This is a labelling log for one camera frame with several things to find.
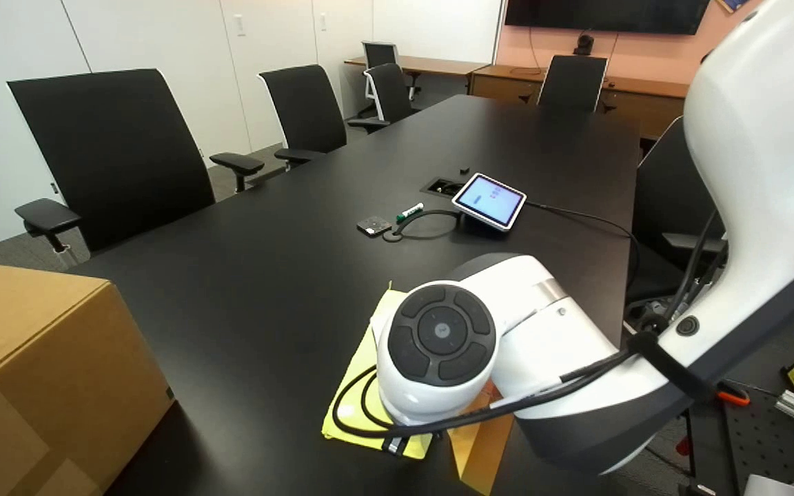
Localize orange plastic clip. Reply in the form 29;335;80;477
714;388;755;414

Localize yellow cloth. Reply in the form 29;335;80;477
321;287;435;463

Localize black wall television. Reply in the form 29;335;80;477
506;0;714;36

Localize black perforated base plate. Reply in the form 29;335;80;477
684;383;794;496

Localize wooden desk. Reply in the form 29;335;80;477
344;54;485;94

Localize table cable port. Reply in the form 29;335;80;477
426;174;466;197

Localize green white marker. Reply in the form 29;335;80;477
395;202;427;225

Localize brown gripper mount block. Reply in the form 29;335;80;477
446;383;517;496

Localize black looped cable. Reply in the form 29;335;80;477
380;206;466;246

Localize wooden sideboard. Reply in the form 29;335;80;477
466;62;696;141

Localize brown cardboard box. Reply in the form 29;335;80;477
0;258;176;496

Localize black tablet cable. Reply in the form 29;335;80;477
524;197;642;246

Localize tablet with lit screen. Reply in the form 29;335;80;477
449;170;533;235

